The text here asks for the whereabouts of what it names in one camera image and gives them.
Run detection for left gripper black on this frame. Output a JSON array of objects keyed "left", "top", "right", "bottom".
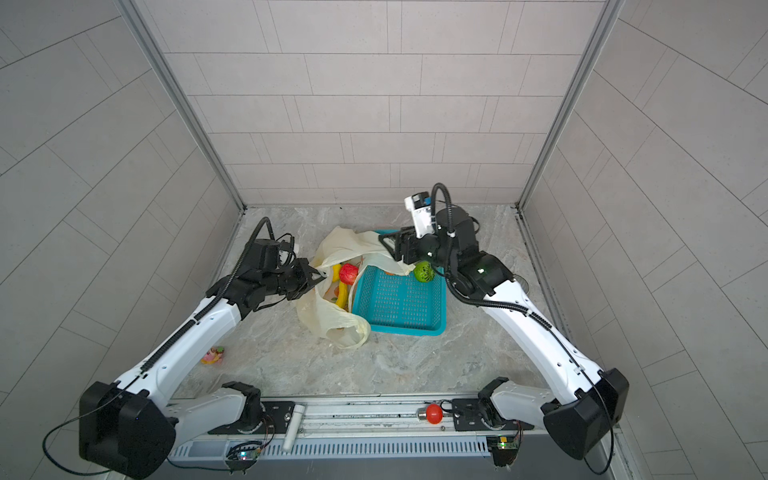
[{"left": 260, "top": 259, "right": 330, "bottom": 300}]

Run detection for green bumpy fruit toy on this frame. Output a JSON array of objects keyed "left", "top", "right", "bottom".
[{"left": 413, "top": 261, "right": 436, "bottom": 283}]

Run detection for cream plastic shopping bag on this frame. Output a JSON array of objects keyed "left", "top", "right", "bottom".
[{"left": 296, "top": 227, "right": 414, "bottom": 349}]

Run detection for yellow banana toy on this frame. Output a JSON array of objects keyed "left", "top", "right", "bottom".
[{"left": 333, "top": 263, "right": 349, "bottom": 311}]

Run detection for red apple toy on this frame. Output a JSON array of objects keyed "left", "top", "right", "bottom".
[{"left": 338, "top": 263, "right": 359, "bottom": 285}]

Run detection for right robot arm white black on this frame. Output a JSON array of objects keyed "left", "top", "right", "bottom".
[{"left": 379, "top": 206, "right": 630, "bottom": 460}]

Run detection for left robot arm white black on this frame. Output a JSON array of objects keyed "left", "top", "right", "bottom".
[{"left": 78, "top": 238, "right": 325, "bottom": 479}]

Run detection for teal plastic basket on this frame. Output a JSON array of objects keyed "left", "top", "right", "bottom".
[{"left": 351, "top": 262, "right": 446, "bottom": 336}]

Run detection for small pink toy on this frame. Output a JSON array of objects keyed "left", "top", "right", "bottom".
[{"left": 201, "top": 346, "right": 225, "bottom": 365}]

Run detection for red emergency stop button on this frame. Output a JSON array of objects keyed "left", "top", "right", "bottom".
[{"left": 417, "top": 403, "right": 444, "bottom": 425}]

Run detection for left circuit board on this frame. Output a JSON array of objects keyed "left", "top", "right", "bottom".
[{"left": 226, "top": 441, "right": 263, "bottom": 462}]

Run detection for circuit board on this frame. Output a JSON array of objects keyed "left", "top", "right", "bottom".
[
  {"left": 486, "top": 436, "right": 520, "bottom": 468},
  {"left": 226, "top": 441, "right": 263, "bottom": 462}
]

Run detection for right circuit board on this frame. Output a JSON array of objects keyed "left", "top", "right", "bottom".
[{"left": 486, "top": 436, "right": 520, "bottom": 468}]

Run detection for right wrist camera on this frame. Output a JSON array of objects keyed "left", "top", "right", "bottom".
[{"left": 404, "top": 191, "right": 434, "bottom": 239}]

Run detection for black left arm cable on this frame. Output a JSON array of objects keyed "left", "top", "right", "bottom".
[{"left": 227, "top": 217, "right": 298, "bottom": 301}]

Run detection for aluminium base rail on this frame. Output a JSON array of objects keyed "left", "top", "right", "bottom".
[{"left": 116, "top": 392, "right": 622, "bottom": 445}]

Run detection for white cylinder handle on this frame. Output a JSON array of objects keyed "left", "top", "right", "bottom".
[{"left": 282, "top": 404, "right": 306, "bottom": 453}]

